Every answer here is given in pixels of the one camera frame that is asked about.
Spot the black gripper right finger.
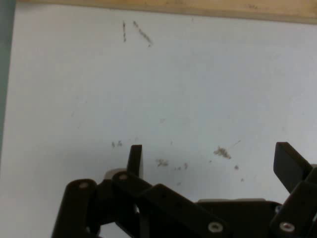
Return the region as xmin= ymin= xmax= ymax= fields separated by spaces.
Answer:
xmin=269 ymin=141 xmax=317 ymax=238

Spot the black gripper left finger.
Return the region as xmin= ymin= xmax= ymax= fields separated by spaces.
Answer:
xmin=51 ymin=144 xmax=233 ymax=238

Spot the bamboo cutting board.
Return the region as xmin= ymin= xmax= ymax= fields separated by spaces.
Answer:
xmin=16 ymin=0 xmax=317 ymax=25

